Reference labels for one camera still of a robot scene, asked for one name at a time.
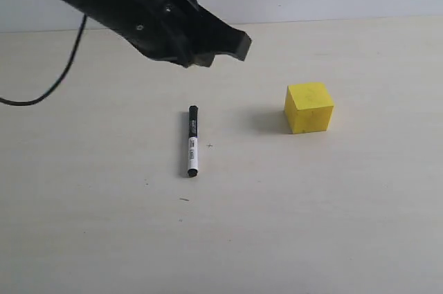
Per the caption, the yellow foam cube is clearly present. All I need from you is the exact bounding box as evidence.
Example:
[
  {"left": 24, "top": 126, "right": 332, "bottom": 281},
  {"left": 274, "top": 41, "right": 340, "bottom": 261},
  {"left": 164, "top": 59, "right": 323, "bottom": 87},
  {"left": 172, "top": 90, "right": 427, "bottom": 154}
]
[{"left": 284, "top": 82, "right": 334, "bottom": 134}]

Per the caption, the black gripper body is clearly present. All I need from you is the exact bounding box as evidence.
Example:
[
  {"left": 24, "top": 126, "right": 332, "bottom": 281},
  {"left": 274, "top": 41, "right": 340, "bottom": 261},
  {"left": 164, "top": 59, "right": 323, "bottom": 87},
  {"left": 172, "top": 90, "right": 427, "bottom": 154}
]
[{"left": 6, "top": 0, "right": 208, "bottom": 66}]

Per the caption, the black and white marker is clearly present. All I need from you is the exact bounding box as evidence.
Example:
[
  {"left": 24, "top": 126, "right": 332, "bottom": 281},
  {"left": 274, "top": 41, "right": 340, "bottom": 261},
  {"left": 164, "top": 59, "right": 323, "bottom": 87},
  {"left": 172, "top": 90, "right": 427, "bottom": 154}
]
[{"left": 187, "top": 105, "right": 199, "bottom": 177}]

